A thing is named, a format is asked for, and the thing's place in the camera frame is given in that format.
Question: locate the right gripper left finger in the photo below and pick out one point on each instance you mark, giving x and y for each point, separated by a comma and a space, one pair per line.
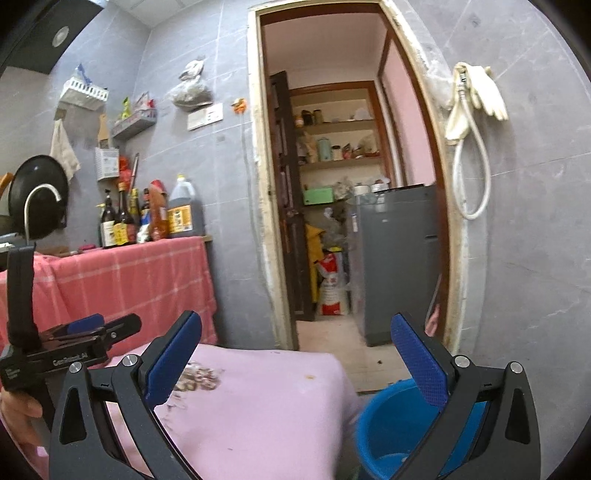
84, 443

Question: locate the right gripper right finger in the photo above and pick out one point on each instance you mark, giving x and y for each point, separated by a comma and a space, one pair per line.
507, 442

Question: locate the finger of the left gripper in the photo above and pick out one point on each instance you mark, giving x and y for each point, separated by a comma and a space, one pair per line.
95, 344
81, 326

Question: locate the person's left hand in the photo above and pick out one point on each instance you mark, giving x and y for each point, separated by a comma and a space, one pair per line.
18, 410

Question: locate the red checked counter cloth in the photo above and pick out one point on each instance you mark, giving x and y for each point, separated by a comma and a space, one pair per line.
155, 280

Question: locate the dark sauce bottle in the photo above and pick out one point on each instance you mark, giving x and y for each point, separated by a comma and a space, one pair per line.
124, 226

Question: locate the blue plastic bucket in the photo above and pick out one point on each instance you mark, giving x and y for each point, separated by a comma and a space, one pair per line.
394, 423

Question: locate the pink floral table cloth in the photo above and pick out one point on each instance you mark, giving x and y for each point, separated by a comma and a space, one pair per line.
276, 415

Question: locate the orange sauce bottle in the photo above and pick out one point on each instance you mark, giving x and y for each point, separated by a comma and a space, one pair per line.
158, 211

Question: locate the black wok pan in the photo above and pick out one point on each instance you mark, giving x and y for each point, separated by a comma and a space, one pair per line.
34, 171

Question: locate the chrome faucet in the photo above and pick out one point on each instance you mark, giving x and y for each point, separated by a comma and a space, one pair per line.
42, 212

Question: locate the large soy sauce jug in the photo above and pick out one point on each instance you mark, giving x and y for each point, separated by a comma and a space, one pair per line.
185, 214

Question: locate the hanging white rag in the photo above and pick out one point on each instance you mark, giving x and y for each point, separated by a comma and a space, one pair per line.
62, 151

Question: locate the dark wooden door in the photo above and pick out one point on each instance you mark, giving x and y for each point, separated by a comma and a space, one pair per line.
290, 201

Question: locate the red white rice sack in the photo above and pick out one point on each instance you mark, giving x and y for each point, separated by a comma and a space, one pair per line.
333, 295

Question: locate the grey washing machine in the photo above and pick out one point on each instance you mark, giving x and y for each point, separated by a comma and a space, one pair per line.
394, 257

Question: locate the green storage box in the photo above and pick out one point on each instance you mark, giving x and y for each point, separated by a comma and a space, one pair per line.
318, 196

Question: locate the hanging plastic bag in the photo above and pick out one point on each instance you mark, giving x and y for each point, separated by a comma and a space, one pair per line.
192, 92

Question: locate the grey wall shelf basket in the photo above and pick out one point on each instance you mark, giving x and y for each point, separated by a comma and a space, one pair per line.
137, 122

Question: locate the white wall basket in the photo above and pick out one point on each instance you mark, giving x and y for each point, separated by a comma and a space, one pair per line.
76, 92

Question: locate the white wall socket panel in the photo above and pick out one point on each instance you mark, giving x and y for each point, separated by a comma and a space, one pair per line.
205, 116

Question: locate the orange wall hook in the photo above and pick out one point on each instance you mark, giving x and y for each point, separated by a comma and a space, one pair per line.
239, 106

